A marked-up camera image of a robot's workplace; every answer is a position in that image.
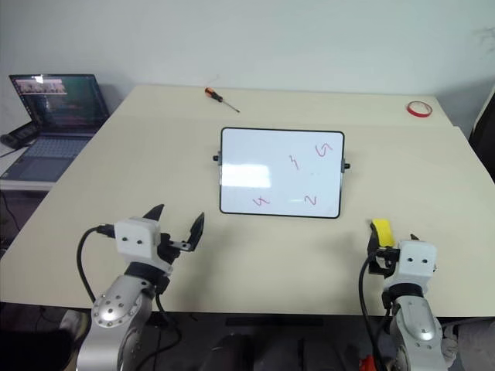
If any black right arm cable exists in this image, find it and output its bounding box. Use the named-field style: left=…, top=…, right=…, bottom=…
left=358, top=254, right=388, bottom=371

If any yellow whiteboard eraser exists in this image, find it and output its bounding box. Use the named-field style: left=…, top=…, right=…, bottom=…
left=371, top=219, right=395, bottom=249

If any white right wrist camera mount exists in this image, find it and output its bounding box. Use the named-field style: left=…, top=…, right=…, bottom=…
left=387, top=240, right=439, bottom=289

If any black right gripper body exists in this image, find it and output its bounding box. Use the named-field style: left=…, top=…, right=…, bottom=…
left=367, top=247, right=401, bottom=277

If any grey white fabric heap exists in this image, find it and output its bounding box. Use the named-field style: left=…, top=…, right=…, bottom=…
left=442, top=322, right=495, bottom=371

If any small black-framed whiteboard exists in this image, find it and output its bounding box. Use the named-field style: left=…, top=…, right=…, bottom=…
left=212, top=127, right=351, bottom=220

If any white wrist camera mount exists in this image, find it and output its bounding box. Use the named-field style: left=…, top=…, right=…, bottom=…
left=387, top=240, right=439, bottom=289
left=114, top=216, right=174, bottom=274

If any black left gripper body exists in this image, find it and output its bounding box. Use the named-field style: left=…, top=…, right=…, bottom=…
left=155, top=232, right=183, bottom=266

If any white shoe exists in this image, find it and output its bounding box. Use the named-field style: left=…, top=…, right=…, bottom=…
left=60, top=308, right=92, bottom=342

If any red tape roll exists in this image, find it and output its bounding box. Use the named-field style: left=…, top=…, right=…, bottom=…
left=406, top=100, right=433, bottom=119

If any orange black screwdriver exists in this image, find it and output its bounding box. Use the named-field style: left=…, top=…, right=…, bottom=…
left=204, top=87, right=241, bottom=114

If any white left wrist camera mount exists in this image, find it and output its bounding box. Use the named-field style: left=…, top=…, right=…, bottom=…
left=114, top=216, right=174, bottom=274

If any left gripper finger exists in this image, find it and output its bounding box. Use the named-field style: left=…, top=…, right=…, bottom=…
left=141, top=204, right=166, bottom=223
left=169, top=211, right=206, bottom=253

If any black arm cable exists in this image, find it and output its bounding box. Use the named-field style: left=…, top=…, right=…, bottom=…
left=76, top=223, right=117, bottom=306
left=358, top=254, right=388, bottom=371

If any black device beside laptop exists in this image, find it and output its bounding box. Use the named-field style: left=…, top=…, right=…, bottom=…
left=0, top=122, right=39, bottom=150

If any black table frame bar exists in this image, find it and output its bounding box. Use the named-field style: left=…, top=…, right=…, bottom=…
left=225, top=315, right=324, bottom=327

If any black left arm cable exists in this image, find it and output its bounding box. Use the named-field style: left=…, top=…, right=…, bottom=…
left=76, top=223, right=117, bottom=306

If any open grey laptop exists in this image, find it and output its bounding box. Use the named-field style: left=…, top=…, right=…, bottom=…
left=0, top=73, right=111, bottom=182

